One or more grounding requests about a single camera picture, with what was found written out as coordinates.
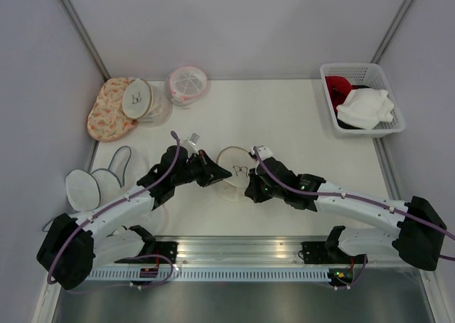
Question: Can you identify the beige round mesh laundry bag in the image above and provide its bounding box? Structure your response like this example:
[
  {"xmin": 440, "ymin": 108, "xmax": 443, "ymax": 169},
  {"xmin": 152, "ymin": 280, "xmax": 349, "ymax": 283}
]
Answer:
[{"xmin": 215, "ymin": 146, "xmax": 256, "ymax": 203}]

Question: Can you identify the floral peach laundry bag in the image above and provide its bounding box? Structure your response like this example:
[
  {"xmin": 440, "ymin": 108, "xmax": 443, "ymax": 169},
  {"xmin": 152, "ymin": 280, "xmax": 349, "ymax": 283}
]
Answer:
[{"xmin": 87, "ymin": 78, "xmax": 138, "ymax": 142}]

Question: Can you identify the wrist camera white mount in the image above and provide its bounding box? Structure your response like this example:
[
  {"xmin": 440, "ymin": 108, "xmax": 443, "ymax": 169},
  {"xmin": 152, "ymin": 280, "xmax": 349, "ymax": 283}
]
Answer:
[
  {"xmin": 250, "ymin": 145, "xmax": 273, "ymax": 160},
  {"xmin": 182, "ymin": 133, "xmax": 200, "ymax": 154}
]

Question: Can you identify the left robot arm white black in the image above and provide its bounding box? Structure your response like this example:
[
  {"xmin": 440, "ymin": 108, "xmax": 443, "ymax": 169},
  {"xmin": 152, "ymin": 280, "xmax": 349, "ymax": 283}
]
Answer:
[{"xmin": 36, "ymin": 145, "xmax": 232, "ymax": 290}]

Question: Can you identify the red garment in basket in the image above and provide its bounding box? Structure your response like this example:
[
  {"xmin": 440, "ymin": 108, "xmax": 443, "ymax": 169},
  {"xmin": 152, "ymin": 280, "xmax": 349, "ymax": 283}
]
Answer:
[{"xmin": 325, "ymin": 75, "xmax": 353, "ymax": 109}]

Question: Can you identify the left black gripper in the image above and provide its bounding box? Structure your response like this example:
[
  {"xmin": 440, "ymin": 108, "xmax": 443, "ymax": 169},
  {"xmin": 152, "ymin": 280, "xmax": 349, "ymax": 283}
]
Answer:
[{"xmin": 172, "ymin": 149, "xmax": 231, "ymax": 187}]

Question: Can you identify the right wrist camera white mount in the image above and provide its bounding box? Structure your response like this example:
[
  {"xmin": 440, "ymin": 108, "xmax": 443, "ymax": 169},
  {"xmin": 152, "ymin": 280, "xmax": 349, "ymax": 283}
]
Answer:
[{"xmin": 250, "ymin": 145, "xmax": 273, "ymax": 160}]

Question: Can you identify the white grey-trimmed mesh laundry bag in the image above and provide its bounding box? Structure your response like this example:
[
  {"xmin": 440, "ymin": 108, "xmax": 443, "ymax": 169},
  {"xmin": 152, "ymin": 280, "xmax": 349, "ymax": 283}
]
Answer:
[{"xmin": 43, "ymin": 145, "xmax": 166, "ymax": 238}]

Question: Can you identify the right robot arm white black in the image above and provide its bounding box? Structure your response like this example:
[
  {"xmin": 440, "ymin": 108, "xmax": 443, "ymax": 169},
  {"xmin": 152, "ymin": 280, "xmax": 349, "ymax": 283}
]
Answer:
[{"xmin": 245, "ymin": 154, "xmax": 448, "ymax": 271}]

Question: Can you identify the white bra in basket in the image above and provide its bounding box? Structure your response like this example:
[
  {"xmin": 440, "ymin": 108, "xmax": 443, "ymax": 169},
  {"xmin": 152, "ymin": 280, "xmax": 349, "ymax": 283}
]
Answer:
[{"xmin": 336, "ymin": 88, "xmax": 395, "ymax": 129}]

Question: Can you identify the white slotted cable duct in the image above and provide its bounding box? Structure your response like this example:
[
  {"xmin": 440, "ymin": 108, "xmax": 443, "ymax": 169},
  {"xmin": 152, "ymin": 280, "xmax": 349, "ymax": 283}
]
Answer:
[{"xmin": 87, "ymin": 266, "xmax": 331, "ymax": 282}]

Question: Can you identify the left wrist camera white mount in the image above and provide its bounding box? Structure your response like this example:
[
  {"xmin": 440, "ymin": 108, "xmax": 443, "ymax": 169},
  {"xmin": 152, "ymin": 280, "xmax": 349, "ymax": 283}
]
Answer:
[{"xmin": 182, "ymin": 133, "xmax": 200, "ymax": 154}]

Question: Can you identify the white plastic basket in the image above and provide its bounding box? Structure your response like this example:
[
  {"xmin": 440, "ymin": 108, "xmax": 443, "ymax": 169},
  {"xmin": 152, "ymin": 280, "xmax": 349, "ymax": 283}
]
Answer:
[{"xmin": 320, "ymin": 62, "xmax": 405, "ymax": 138}]

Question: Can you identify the beige cylindrical mesh laundry bag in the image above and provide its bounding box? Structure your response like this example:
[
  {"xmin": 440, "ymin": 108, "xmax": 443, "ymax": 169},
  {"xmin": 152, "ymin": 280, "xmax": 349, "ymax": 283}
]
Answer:
[{"xmin": 122, "ymin": 78, "xmax": 173, "ymax": 127}]

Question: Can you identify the pink trimmed mesh laundry bag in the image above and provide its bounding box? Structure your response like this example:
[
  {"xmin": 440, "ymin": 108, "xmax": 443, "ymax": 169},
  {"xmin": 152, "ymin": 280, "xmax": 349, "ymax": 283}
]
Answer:
[{"xmin": 164, "ymin": 65, "xmax": 210, "ymax": 107}]

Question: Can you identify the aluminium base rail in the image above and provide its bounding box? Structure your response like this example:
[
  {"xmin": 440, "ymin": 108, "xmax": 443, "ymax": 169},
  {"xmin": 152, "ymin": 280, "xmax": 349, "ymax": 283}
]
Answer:
[{"xmin": 49, "ymin": 234, "xmax": 434, "ymax": 267}]

